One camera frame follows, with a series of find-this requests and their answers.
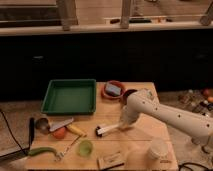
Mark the white dish brush black head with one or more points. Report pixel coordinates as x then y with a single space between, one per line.
102 129

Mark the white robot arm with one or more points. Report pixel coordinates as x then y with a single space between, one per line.
199 127

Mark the green plastic tray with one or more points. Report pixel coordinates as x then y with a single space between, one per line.
70 97

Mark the blue sponge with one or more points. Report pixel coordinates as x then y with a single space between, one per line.
112 90

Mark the orange bowl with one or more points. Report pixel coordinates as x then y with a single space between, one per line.
114 82

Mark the dark brown bowl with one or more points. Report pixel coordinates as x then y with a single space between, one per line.
126 94

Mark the green small cup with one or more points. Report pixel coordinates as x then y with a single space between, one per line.
85 148

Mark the orange fruit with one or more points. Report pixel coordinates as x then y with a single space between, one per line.
59 133

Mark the small fork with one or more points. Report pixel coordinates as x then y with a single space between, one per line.
70 145

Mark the wooden block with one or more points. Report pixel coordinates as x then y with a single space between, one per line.
110 161

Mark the white cup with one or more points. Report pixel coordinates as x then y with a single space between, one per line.
158 148

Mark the spice bottles group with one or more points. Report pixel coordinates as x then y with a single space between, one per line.
192 101

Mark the knife with yellow handle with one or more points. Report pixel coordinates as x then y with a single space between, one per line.
69 125

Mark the metal measuring cup black handle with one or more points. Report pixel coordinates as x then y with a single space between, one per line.
42 125

